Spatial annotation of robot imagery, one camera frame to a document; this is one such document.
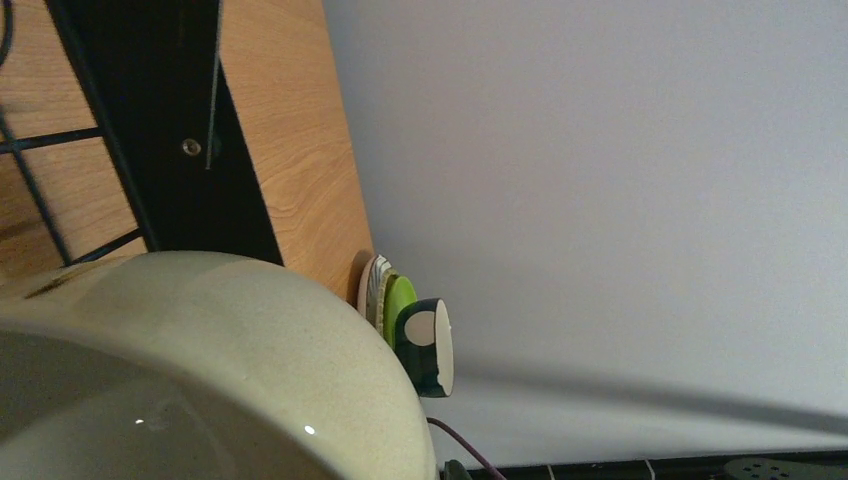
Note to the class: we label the dark teal spotted bowl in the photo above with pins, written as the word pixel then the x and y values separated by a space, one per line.
pixel 424 346

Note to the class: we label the white bowl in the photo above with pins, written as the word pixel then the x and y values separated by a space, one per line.
pixel 199 365

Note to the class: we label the black wire dish rack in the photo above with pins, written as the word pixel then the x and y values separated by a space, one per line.
pixel 151 74

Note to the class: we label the green striped plate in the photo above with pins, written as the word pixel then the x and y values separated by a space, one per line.
pixel 399 294

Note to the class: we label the white black striped plate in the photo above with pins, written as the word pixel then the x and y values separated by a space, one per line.
pixel 368 286

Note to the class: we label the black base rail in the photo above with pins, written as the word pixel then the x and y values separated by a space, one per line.
pixel 742 466

